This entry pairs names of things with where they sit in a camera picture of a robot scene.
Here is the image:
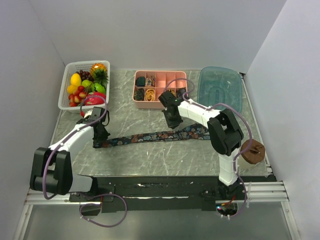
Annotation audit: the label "dark floral patterned necktie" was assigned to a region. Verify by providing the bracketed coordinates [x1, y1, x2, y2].
[101, 123, 210, 148]

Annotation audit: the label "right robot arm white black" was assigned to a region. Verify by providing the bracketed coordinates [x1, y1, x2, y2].
[158, 90, 244, 200]

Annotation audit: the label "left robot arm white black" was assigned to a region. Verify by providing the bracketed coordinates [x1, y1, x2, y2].
[29, 107, 110, 201]

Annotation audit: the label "rolled dark patterned tie right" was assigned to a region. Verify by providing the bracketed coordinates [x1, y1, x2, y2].
[176, 87, 187, 98]

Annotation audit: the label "rolled dark patterned tie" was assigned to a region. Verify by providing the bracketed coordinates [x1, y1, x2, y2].
[133, 88, 145, 101]
[176, 87, 187, 98]

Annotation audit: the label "rolled yellow tie left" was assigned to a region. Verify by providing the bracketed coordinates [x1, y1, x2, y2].
[144, 88, 156, 102]

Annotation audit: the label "pink dragon fruit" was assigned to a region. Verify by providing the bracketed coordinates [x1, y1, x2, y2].
[84, 92, 106, 106]

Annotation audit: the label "pink compartment organizer box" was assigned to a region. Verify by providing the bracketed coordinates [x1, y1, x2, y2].
[132, 70, 188, 109]

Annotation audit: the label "rolled dark patterned tie left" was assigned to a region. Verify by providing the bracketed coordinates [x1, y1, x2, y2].
[133, 88, 145, 101]

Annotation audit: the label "rolled colourful dotted tie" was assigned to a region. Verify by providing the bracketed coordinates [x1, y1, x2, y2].
[145, 76, 156, 87]

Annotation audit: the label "red cherry bunch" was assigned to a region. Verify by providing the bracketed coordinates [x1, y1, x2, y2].
[68, 85, 87, 107]

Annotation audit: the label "rolled dark green tie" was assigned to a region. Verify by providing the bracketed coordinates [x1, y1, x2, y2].
[135, 76, 146, 87]

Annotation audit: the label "teal translucent plastic tub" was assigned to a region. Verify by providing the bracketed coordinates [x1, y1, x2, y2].
[197, 66, 243, 113]

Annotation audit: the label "light green pear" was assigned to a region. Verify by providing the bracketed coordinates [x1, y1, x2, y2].
[81, 79, 93, 88]

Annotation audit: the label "yellow lemon lower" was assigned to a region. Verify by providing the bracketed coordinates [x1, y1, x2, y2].
[67, 84, 78, 95]

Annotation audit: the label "yellow lemon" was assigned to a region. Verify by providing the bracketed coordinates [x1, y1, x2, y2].
[70, 73, 82, 87]
[67, 84, 78, 95]

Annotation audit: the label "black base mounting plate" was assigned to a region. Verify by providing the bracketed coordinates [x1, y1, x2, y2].
[65, 176, 248, 213]

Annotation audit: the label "yellow lemon upper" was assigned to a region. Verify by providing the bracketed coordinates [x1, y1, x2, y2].
[70, 73, 82, 87]

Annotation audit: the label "dark purple grapes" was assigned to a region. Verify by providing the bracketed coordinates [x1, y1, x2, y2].
[75, 70, 94, 82]

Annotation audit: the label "orange pineapple with leaves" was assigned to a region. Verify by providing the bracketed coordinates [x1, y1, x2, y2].
[90, 63, 109, 86]

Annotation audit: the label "white plastic fruit basket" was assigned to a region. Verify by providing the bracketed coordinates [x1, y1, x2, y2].
[58, 60, 111, 113]

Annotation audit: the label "brown lidded white cup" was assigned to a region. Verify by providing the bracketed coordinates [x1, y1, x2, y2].
[238, 139, 266, 170]

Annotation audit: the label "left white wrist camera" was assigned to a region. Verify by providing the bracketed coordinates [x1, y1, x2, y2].
[80, 109, 93, 119]

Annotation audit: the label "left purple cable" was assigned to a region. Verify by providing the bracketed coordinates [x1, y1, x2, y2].
[42, 96, 128, 228]

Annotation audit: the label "purple cable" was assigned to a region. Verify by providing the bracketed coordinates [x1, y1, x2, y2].
[42, 96, 128, 228]
[163, 78, 253, 221]

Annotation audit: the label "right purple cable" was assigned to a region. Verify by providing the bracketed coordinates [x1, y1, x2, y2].
[163, 78, 253, 221]

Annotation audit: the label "aluminium rail frame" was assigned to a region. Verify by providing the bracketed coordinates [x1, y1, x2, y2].
[24, 174, 289, 210]

